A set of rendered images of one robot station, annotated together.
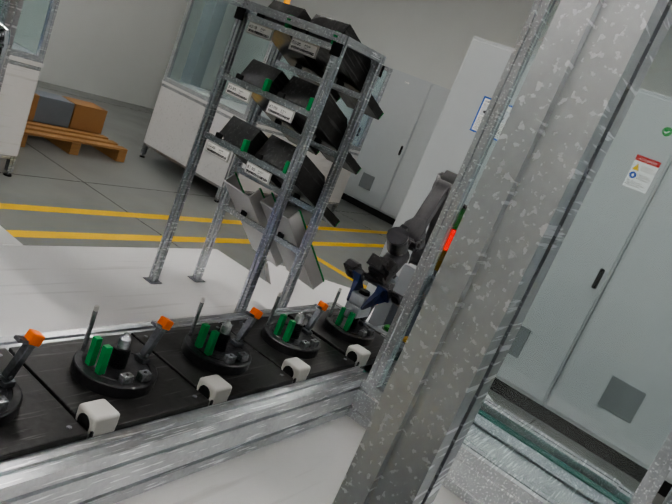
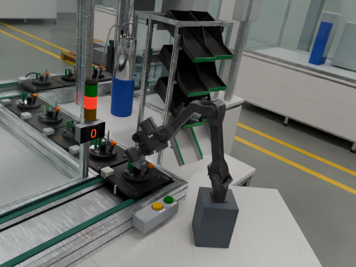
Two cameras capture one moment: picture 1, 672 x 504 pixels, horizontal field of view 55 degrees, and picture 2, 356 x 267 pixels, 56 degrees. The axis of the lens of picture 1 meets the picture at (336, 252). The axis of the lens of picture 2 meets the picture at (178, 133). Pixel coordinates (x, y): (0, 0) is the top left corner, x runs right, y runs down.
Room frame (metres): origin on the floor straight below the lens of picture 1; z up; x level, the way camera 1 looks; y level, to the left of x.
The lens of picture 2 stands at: (1.92, -1.42, 1.84)
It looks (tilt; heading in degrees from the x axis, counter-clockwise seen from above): 25 degrees down; 96
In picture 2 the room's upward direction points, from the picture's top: 9 degrees clockwise
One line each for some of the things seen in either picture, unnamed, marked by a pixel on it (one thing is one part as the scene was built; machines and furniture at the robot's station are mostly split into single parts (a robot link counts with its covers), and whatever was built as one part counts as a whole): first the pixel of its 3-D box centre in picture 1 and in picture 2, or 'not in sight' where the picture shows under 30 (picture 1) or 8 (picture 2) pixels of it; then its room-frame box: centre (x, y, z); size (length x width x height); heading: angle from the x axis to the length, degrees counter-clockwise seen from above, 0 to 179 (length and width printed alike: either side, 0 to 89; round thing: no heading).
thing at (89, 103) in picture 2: not in sight; (90, 101); (1.43, -0.21, 1.33); 0.05 x 0.05 x 0.05
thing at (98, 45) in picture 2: not in sight; (96, 55); (-0.57, 4.80, 0.20); 1.20 x 0.80 x 0.41; 150
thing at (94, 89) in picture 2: not in sight; (90, 89); (1.43, -0.21, 1.38); 0.05 x 0.05 x 0.05
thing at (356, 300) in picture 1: (358, 302); (137, 157); (1.61, -0.10, 1.06); 0.08 x 0.04 x 0.07; 150
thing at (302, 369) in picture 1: (295, 326); (103, 145); (1.40, 0.02, 1.01); 0.24 x 0.24 x 0.13; 59
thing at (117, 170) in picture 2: (346, 335); (136, 177); (1.62, -0.11, 0.96); 0.24 x 0.24 x 0.02; 59
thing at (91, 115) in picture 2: not in sight; (90, 112); (1.43, -0.21, 1.28); 0.05 x 0.05 x 0.05
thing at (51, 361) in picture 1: (120, 353); not in sight; (0.98, 0.27, 1.01); 0.24 x 0.24 x 0.13; 59
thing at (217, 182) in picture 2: not in sight; (221, 178); (2.00, -0.27, 1.15); 0.09 x 0.07 x 0.06; 69
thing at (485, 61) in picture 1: (468, 201); not in sight; (4.99, -0.79, 1.12); 0.80 x 0.54 x 2.25; 60
